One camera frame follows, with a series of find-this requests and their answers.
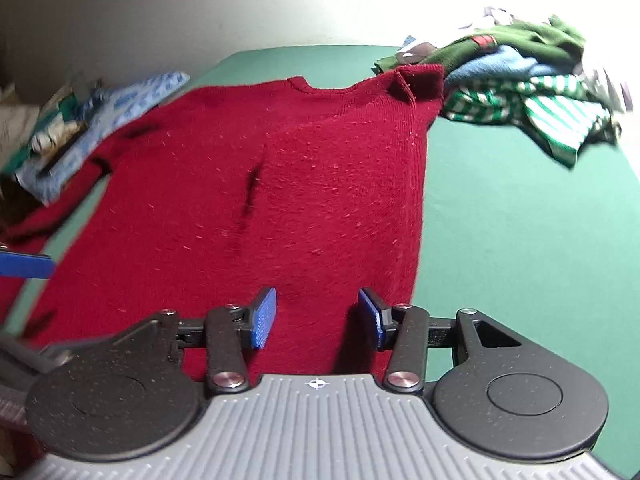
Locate green white striped garment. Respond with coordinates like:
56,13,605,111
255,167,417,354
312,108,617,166
442,75,620,168

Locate white work gloves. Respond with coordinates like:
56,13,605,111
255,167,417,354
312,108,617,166
30,122,77,156

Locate light blue garment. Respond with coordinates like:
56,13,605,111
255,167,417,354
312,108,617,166
444,46,573,87

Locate dark red knit sweater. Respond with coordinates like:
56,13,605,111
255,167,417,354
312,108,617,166
1,65,442,376

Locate blue white checkered towel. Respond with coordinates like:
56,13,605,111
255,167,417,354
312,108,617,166
15,72,190,205

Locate green bed sheet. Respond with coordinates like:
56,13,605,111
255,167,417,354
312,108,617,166
18,50,639,479

